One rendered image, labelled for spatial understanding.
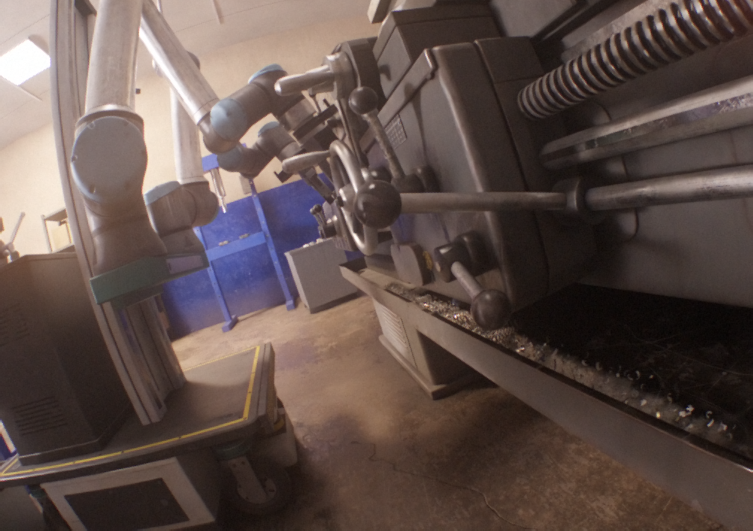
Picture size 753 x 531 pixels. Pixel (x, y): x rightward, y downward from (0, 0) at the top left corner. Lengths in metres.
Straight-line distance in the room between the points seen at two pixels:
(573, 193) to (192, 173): 1.34
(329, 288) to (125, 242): 2.60
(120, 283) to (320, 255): 2.57
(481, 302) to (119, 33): 0.83
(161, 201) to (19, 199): 4.97
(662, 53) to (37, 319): 1.16
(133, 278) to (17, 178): 5.52
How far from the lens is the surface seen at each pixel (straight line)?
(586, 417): 0.36
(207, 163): 4.29
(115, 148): 0.73
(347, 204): 0.63
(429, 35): 0.47
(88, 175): 0.72
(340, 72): 0.55
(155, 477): 0.99
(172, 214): 1.34
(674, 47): 0.30
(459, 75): 0.40
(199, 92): 1.01
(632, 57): 0.31
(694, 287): 0.45
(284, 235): 4.62
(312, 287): 3.28
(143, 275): 0.84
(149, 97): 5.36
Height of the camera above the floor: 0.65
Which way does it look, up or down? 5 degrees down
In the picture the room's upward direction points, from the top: 18 degrees counter-clockwise
